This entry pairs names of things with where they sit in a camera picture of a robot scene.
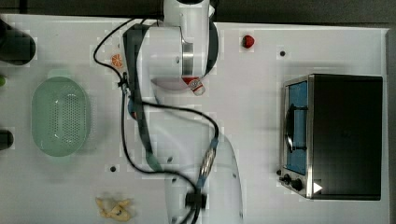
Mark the black pot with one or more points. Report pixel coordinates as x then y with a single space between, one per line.
16 47

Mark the green colander basket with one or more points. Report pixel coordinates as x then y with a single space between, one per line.
61 115

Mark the blue bowl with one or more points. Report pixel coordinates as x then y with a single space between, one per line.
131 108

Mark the orange slice toy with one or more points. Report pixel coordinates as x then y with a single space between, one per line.
116 60

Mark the red strawberry toy on table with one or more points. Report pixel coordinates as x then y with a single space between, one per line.
248 41

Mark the grey round plate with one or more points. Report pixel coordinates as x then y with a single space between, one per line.
169 83

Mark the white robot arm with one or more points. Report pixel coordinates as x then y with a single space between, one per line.
167 64

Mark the black cup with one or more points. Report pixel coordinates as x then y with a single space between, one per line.
6 139

